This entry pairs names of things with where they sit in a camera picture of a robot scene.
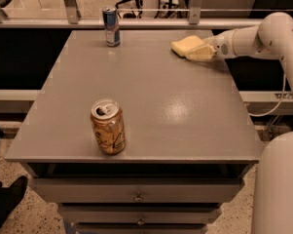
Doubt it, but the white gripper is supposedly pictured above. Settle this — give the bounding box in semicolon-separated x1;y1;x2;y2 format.
185;29;237;61

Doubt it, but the yellow sponge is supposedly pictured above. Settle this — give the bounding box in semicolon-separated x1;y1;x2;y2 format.
170;35;203;58

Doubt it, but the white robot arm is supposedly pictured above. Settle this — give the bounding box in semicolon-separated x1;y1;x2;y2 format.
185;12;293;234

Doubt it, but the blue silver energy drink can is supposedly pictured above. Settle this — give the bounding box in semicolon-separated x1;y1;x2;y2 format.
102;6;120;47

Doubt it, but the orange soda can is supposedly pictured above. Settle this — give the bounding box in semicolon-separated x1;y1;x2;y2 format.
91;98;126;155

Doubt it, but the black office chair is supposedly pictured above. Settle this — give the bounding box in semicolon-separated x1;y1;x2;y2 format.
115;0;143;19

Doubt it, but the grey drawer cabinet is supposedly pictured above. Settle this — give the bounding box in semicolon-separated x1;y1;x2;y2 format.
6;30;262;234

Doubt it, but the top drawer knob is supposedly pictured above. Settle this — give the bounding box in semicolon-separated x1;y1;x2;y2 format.
134;192;144;203

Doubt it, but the drawer knob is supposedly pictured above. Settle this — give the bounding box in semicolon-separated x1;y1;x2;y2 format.
134;192;144;203
136;216;145;226

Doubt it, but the metal glass railing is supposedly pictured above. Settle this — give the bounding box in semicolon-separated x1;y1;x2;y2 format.
0;0;293;30

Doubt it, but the black shoe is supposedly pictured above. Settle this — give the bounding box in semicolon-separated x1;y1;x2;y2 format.
0;175;28;228

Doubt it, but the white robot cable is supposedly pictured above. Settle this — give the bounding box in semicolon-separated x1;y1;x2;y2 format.
247;71;288;118

